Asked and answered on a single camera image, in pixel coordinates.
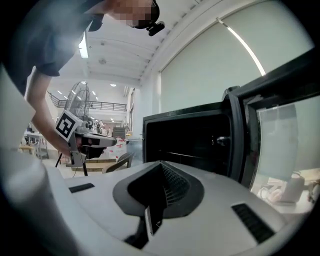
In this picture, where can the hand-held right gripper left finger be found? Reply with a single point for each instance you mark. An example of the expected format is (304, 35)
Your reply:
(100, 195)

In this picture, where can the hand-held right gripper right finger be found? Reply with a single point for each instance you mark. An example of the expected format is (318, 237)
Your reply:
(212, 205)

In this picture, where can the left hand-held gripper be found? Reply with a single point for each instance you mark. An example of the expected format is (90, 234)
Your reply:
(66, 123)

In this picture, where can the black mini fridge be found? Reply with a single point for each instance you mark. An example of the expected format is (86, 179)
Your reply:
(187, 130)

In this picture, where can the person's left forearm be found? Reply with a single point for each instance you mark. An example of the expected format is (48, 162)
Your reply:
(50, 137)

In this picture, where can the group of clear water bottles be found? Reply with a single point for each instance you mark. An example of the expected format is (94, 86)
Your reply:
(118, 148)

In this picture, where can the dark brown cabinet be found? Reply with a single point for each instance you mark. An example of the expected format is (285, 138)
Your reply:
(120, 132)

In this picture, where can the low wooden platform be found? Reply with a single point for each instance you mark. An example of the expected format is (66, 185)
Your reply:
(100, 166)

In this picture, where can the dark wicker chair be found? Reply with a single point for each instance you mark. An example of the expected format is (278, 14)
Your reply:
(122, 160)

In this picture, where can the stainless steel cabinet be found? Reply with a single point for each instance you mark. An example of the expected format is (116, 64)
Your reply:
(135, 150)

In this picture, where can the black mezzanine railing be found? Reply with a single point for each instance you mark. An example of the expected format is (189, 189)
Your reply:
(110, 106)

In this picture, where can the black standing fan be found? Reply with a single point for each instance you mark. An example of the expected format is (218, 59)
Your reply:
(80, 100)

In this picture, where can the white work table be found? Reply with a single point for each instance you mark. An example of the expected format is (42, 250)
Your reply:
(37, 136)

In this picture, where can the round ceiling fixture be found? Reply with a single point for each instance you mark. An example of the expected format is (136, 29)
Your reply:
(102, 61)

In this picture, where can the white bag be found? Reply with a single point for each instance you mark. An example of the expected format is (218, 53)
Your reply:
(295, 187)

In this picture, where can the long ceiling light tube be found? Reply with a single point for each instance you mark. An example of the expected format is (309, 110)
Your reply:
(83, 47)

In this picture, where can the grey roller blind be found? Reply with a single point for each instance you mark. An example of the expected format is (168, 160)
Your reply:
(200, 75)
(282, 37)

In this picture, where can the person's head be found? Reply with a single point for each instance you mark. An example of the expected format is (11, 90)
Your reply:
(130, 12)

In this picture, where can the black head-mounted camera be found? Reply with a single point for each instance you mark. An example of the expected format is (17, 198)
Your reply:
(155, 28)

